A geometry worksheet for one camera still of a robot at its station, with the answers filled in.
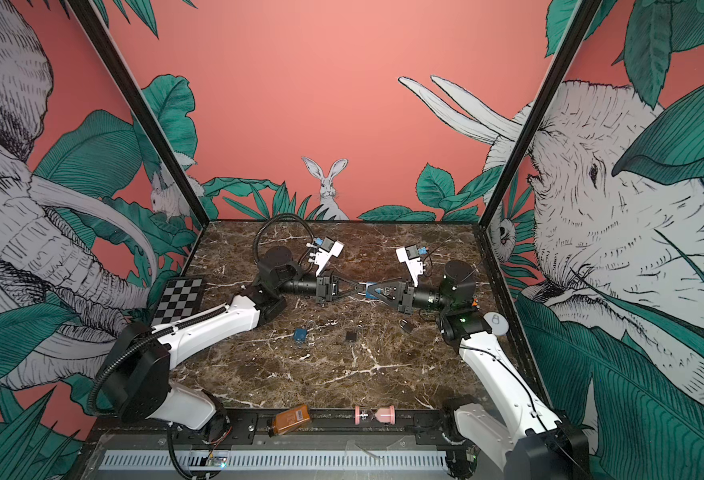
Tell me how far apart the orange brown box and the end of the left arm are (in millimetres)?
325

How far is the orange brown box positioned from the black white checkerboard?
17.2 inches

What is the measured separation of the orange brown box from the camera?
28.7 inches

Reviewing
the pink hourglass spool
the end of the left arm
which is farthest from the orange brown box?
the end of the left arm

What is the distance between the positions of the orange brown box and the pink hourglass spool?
125 millimetres

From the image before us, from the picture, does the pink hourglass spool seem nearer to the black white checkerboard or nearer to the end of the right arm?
the end of the right arm

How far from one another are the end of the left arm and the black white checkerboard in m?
0.54

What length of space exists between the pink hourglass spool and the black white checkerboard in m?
0.59

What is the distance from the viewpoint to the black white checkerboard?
0.92 m

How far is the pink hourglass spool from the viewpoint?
745 mm

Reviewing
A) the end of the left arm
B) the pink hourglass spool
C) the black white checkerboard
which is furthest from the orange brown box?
the black white checkerboard
